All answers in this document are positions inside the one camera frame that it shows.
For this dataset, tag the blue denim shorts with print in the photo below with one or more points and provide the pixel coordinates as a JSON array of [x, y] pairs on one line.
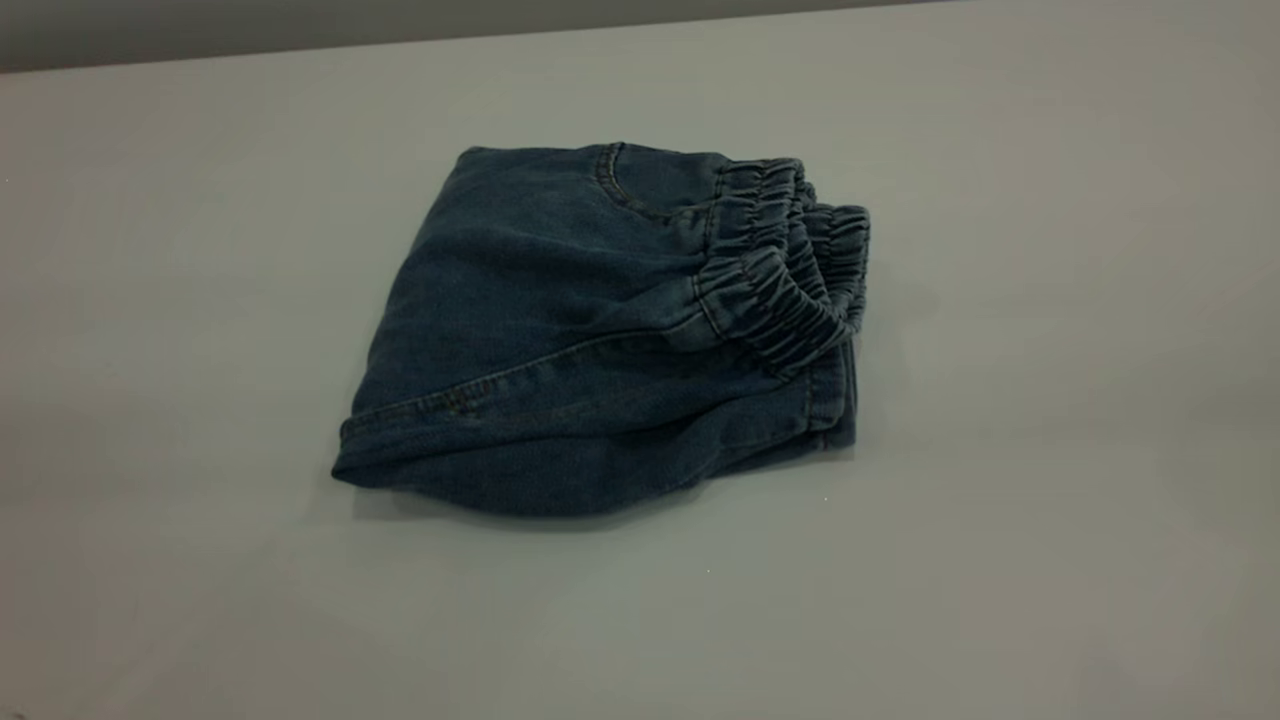
[[560, 330]]

